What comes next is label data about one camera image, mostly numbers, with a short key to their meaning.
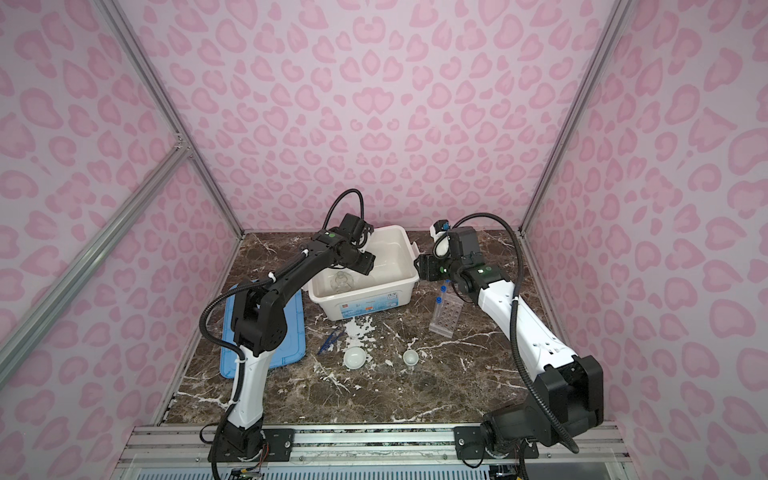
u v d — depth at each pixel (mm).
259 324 559
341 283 989
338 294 818
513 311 486
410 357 865
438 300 1013
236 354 574
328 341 905
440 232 715
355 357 861
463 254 608
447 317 946
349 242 735
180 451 736
